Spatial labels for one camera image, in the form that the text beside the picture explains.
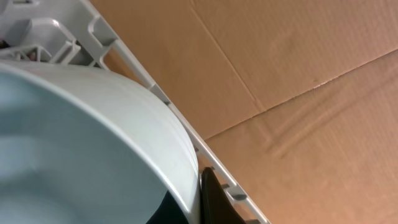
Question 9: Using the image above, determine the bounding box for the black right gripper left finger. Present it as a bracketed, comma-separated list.
[147, 191, 188, 224]

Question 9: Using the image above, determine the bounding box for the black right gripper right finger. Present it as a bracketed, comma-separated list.
[200, 167, 245, 224]

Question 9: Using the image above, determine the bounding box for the grey dishwasher rack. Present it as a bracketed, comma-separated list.
[1, 1, 267, 223]

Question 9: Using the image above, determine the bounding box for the brown cardboard sheet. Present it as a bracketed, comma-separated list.
[94, 0, 397, 223]

